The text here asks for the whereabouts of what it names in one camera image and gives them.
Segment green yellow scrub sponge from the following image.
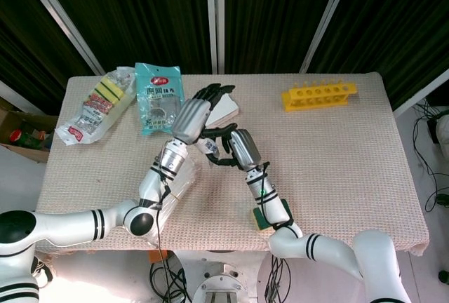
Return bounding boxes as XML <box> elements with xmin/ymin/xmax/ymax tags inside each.
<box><xmin>252</xmin><ymin>199</ymin><xmax>292</xmax><ymax>232</ymax></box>

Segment red green snack can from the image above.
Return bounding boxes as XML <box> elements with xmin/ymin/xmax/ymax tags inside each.
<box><xmin>9</xmin><ymin>128</ymin><xmax>36</xmax><ymax>147</ymax></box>

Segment white blue toothpaste tube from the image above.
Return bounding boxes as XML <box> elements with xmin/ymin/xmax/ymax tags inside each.
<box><xmin>196</xmin><ymin>137</ymin><xmax>221</xmax><ymax>159</ymax></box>

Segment brown cardboard box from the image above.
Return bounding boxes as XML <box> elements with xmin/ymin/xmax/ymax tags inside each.
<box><xmin>0</xmin><ymin>109</ymin><xmax>59</xmax><ymax>163</ymax></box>

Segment black cable bundle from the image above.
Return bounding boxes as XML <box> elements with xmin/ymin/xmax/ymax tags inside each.
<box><xmin>149</xmin><ymin>260</ymin><xmax>193</xmax><ymax>303</ymax></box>

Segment clear plastic bag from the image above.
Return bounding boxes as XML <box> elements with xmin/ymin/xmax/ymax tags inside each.
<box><xmin>149</xmin><ymin>159</ymin><xmax>201</xmax><ymax>248</ymax></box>

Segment black floor cables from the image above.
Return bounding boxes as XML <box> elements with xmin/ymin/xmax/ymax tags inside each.
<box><xmin>413</xmin><ymin>98</ymin><xmax>449</xmax><ymax>215</ymax></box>

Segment white screen frame pole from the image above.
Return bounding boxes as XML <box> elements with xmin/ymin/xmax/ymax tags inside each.
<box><xmin>206</xmin><ymin>0</ymin><xmax>226</xmax><ymax>74</ymax></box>
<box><xmin>391</xmin><ymin>70</ymin><xmax>449</xmax><ymax>119</ymax></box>
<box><xmin>299</xmin><ymin>0</ymin><xmax>356</xmax><ymax>74</ymax></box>
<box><xmin>0</xmin><ymin>80</ymin><xmax>36</xmax><ymax>114</ymax></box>
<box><xmin>15</xmin><ymin>0</ymin><xmax>106</xmax><ymax>75</ymax></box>

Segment teal cleaning cloth package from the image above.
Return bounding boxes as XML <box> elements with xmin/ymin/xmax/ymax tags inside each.
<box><xmin>135</xmin><ymin>62</ymin><xmax>186</xmax><ymax>137</ymax></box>

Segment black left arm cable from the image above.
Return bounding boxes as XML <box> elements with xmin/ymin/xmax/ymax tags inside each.
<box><xmin>150</xmin><ymin>155</ymin><xmax>173</xmax><ymax>283</ymax></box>

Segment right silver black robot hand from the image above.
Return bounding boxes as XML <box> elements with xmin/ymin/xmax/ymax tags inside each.
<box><xmin>201</xmin><ymin>123</ymin><xmax>263</xmax><ymax>172</ymax></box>

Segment dark green curtain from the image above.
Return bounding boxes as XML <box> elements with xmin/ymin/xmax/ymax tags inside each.
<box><xmin>0</xmin><ymin>0</ymin><xmax>449</xmax><ymax>114</ymax></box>

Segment yellow test tube rack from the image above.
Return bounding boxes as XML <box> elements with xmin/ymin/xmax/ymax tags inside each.
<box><xmin>281</xmin><ymin>79</ymin><xmax>358</xmax><ymax>113</ymax></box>

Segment white cardboard box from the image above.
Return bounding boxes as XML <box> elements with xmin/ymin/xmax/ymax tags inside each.
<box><xmin>206</xmin><ymin>92</ymin><xmax>241</xmax><ymax>127</ymax></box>

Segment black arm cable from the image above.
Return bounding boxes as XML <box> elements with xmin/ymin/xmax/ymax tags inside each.
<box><xmin>150</xmin><ymin>155</ymin><xmax>173</xmax><ymax>283</ymax></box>
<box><xmin>250</xmin><ymin>162</ymin><xmax>295</xmax><ymax>303</ymax></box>

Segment beige waffle tablecloth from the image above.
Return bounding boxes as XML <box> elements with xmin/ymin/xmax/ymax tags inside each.
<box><xmin>34</xmin><ymin>71</ymin><xmax>431</xmax><ymax>257</ymax></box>

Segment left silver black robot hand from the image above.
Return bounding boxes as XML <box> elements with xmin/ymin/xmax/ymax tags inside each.
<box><xmin>170</xmin><ymin>83</ymin><xmax>236</xmax><ymax>147</ymax></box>

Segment yellow sponge multipack bag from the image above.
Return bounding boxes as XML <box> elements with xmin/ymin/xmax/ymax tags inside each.
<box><xmin>55</xmin><ymin>67</ymin><xmax>137</xmax><ymax>147</ymax></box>

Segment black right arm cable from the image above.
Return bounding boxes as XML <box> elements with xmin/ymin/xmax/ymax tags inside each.
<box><xmin>250</xmin><ymin>162</ymin><xmax>295</xmax><ymax>303</ymax></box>

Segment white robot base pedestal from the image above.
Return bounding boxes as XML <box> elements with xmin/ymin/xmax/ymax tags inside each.
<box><xmin>173</xmin><ymin>248</ymin><xmax>273</xmax><ymax>303</ymax></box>

